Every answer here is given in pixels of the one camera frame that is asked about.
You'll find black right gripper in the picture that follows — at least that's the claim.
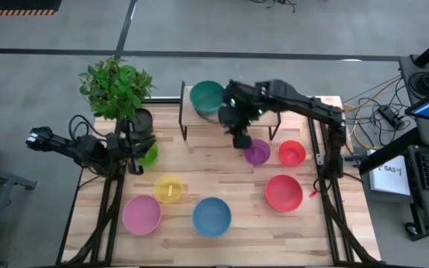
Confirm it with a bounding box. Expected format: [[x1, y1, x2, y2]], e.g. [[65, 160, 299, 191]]
[[217, 79, 266, 150]]

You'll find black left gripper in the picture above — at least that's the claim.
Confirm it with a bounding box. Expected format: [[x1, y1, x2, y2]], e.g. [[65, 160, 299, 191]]
[[115, 118, 158, 176]]

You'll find small green bowl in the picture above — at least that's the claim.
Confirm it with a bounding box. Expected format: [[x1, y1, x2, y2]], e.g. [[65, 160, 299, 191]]
[[136, 143, 160, 168]]

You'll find small yellow bowl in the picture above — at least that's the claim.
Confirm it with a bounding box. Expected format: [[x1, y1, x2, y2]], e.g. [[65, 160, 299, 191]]
[[153, 174, 184, 205]]

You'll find small orange bowl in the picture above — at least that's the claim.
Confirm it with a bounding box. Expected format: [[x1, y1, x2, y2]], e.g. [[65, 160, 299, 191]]
[[278, 139, 308, 168]]

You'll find large teal bowl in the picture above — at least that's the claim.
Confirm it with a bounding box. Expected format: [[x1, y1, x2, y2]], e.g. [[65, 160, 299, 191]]
[[188, 80, 226, 115]]

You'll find large red bowl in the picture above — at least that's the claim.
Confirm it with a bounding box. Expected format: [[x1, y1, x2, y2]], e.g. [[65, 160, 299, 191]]
[[264, 173, 305, 213]]

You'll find large pink bowl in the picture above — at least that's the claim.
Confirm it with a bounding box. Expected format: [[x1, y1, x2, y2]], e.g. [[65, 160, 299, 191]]
[[121, 194, 163, 237]]

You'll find large blue bowl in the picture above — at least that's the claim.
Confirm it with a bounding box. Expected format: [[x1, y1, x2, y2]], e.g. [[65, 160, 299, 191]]
[[192, 197, 232, 238]]

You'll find small purple bowl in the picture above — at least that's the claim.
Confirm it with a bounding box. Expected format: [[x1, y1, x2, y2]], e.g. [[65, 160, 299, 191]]
[[243, 138, 272, 166]]

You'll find black plant pot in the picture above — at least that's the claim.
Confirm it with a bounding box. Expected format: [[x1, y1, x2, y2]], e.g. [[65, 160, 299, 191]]
[[128, 107, 155, 137]]

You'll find green leafy potted plant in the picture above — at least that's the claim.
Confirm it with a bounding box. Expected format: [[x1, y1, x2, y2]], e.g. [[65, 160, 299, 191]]
[[78, 56, 156, 121]]

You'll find black power adapter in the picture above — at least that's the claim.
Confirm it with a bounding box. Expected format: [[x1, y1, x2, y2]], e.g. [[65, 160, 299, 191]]
[[378, 106, 402, 130]]

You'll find white labelled box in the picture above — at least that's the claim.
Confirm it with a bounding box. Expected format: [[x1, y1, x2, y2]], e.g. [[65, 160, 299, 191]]
[[369, 163, 413, 197]]

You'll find black caster wheel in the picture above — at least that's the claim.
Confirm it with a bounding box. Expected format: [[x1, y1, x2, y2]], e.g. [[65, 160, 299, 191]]
[[404, 222, 421, 237]]

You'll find black mat with hazard stripes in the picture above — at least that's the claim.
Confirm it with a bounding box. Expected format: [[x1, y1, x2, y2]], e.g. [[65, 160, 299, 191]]
[[0, 0, 63, 17]]

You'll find black table edge rail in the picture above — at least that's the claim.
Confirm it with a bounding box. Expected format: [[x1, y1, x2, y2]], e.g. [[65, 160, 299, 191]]
[[143, 97, 182, 104]]

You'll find wooden shelf with black frame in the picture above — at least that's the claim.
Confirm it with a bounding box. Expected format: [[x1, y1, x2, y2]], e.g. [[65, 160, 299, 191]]
[[178, 80, 282, 142]]

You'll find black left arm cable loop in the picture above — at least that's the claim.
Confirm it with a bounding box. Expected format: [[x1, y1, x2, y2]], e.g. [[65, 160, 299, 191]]
[[68, 114, 100, 141]]

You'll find yellow floor cable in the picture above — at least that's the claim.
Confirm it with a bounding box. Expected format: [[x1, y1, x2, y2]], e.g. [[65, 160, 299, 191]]
[[343, 76, 404, 150]]

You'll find black floor cable bundle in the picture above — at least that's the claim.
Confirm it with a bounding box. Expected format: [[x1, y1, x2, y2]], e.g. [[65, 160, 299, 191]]
[[343, 76, 413, 141]]

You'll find black cable tangle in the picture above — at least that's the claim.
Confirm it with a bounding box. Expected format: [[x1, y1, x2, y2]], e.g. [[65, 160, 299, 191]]
[[250, 0, 298, 14]]

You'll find coiled black cable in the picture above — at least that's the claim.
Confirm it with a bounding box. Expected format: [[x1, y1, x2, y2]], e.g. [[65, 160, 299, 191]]
[[407, 70, 429, 98]]

